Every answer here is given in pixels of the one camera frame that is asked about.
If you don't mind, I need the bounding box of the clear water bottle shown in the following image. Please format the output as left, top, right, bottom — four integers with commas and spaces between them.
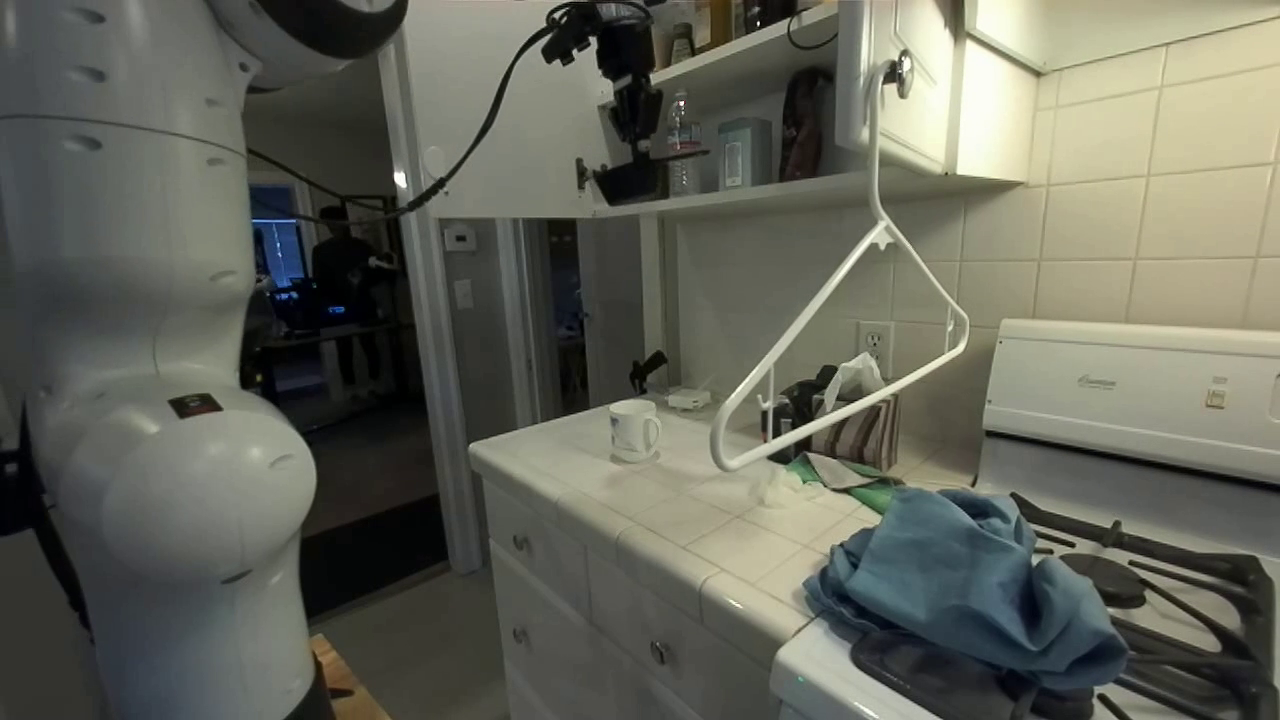
667, 92, 700, 194

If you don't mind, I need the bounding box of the white plastic hanger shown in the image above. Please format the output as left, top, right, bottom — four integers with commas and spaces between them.
708, 52, 973, 477

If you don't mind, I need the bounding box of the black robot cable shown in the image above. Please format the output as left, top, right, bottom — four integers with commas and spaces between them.
246, 20, 557, 216

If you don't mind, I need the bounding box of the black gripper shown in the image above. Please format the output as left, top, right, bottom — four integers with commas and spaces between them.
542, 0, 664, 153

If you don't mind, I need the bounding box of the person in background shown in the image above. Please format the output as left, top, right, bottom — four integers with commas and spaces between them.
311, 204, 398, 383

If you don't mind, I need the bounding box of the dark bag on shelf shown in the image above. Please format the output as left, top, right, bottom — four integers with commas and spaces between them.
779, 67, 834, 180

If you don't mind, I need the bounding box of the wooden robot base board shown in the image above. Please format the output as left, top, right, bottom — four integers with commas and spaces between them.
307, 636, 392, 720

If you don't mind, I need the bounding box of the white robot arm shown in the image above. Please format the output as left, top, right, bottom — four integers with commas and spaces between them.
0, 0, 409, 720

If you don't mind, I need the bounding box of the black item by wall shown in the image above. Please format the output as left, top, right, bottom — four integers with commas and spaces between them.
628, 350, 672, 397

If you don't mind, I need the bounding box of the white mug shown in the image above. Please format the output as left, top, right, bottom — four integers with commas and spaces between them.
609, 399, 660, 465

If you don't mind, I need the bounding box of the green white plastic bag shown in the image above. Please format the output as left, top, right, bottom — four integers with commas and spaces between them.
790, 456, 901, 517

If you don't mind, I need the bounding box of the black stove grate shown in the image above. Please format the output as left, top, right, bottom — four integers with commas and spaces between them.
847, 492, 1280, 720

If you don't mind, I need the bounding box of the blue cloth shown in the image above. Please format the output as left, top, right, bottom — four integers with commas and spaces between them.
806, 486, 1133, 691

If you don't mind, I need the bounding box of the white drawer cabinet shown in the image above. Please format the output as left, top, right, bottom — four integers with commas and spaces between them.
472, 408, 934, 720

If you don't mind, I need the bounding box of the blue box on shelf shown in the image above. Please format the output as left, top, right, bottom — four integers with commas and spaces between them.
718, 118, 767, 186

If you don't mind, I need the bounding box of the white wall cabinet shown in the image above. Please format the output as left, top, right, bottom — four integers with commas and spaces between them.
398, 0, 1035, 219

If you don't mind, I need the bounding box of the white kitchen stove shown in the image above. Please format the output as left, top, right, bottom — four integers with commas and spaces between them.
773, 321, 1280, 720

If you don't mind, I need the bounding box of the pile of bags on counter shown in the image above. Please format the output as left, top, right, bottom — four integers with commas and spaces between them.
759, 350, 898, 467

